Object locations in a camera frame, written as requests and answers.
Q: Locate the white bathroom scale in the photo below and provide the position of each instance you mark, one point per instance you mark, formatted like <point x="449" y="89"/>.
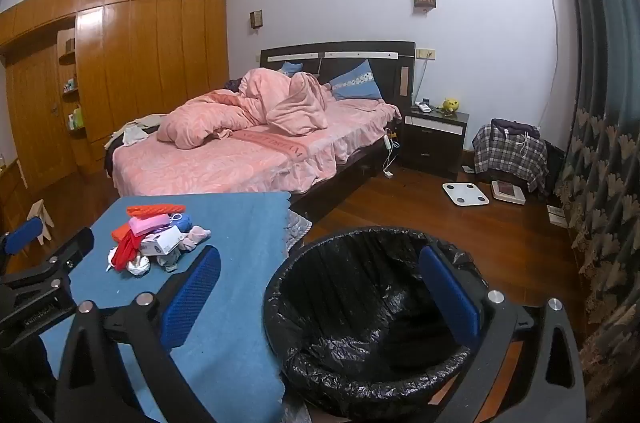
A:
<point x="465" y="193"/>

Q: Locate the small blue pillow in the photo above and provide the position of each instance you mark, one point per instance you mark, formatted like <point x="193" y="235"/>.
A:
<point x="290" y="68"/>

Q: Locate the small wooden wall lamp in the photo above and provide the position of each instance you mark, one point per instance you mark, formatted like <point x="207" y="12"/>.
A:
<point x="256" y="19"/>

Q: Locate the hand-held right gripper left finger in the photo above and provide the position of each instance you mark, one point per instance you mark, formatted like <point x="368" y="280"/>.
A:
<point x="192" y="293"/>

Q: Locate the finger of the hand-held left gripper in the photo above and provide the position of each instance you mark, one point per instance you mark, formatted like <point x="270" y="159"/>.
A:
<point x="22" y="233"/>
<point x="70" y="250"/>

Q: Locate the blue plastic bag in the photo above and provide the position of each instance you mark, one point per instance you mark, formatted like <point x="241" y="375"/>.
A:
<point x="185" y="219"/>

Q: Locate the dark jacket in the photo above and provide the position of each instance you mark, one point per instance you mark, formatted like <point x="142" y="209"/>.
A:
<point x="515" y="127"/>

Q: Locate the pile of light clothes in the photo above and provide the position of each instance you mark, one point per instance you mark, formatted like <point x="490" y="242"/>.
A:
<point x="135" y="130"/>

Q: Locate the white scale with dark panel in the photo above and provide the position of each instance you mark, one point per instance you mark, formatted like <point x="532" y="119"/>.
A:
<point x="507" y="191"/>

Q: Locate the black lined trash bin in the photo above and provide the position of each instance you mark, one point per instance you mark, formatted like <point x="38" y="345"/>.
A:
<point x="350" y="303"/>

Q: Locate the wooden wardrobe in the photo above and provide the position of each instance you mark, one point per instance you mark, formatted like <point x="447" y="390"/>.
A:
<point x="150" y="53"/>

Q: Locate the wall socket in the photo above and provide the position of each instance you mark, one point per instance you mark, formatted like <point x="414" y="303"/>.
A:
<point x="425" y="52"/>

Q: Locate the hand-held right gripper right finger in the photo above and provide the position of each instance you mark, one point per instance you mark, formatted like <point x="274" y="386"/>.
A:
<point x="450" y="293"/>

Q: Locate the plaid cloth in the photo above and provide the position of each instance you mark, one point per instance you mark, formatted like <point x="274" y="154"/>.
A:
<point x="505" y="155"/>

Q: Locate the pink plastic packet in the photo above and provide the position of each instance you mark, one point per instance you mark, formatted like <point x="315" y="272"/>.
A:
<point x="147" y="223"/>

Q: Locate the red cloth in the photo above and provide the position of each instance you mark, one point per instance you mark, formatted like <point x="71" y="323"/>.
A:
<point x="125" y="251"/>

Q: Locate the black bag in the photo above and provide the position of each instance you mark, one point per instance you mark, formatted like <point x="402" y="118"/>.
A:
<point x="555" y="168"/>

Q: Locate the pink duvet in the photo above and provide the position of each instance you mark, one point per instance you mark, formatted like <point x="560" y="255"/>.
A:
<point x="210" y="118"/>

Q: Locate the white phone handset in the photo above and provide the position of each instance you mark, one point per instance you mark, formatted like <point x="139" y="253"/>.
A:
<point x="425" y="106"/>

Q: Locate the orange textured packet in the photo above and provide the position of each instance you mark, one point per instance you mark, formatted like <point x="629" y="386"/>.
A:
<point x="152" y="209"/>

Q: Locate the green bottle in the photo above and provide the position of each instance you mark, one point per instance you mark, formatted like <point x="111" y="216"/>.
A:
<point x="77" y="117"/>

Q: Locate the white wall pipe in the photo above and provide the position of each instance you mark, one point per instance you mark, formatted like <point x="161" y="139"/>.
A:
<point x="554" y="3"/>

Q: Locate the grey cloth scrap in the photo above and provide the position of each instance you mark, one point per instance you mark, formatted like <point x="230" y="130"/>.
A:
<point x="170" y="261"/>

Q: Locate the small white box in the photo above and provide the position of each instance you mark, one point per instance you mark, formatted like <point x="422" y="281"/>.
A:
<point x="160" y="241"/>

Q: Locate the bed with pink sheet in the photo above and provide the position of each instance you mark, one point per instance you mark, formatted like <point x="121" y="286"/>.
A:
<point x="200" y="160"/>

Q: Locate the grey patterned cloth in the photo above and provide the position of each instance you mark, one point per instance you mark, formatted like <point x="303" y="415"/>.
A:
<point x="297" y="228"/>

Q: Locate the white power strip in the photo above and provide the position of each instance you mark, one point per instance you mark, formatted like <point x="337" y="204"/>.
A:
<point x="387" y="143"/>

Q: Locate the pale pink sock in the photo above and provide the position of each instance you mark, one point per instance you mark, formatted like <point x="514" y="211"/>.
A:
<point x="197" y="234"/>

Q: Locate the small wooden stool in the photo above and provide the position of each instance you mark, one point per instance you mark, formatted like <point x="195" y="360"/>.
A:
<point x="40" y="215"/>

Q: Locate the white floor box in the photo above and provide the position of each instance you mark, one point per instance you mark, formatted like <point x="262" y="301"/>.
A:
<point x="556" y="214"/>

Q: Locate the yellow plush toy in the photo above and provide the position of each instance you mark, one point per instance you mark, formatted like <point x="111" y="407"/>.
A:
<point x="450" y="104"/>

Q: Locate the blue tablecloth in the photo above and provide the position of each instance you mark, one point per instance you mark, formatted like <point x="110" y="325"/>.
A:
<point x="240" y="353"/>

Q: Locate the dark nightstand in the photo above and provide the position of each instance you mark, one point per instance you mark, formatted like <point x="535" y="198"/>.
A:
<point x="430" y="143"/>

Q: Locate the blue pillow with floral band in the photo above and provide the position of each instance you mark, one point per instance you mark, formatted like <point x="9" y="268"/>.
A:
<point x="357" y="83"/>

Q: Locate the dark patterned curtain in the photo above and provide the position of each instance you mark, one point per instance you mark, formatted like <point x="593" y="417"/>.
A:
<point x="600" y="53"/>

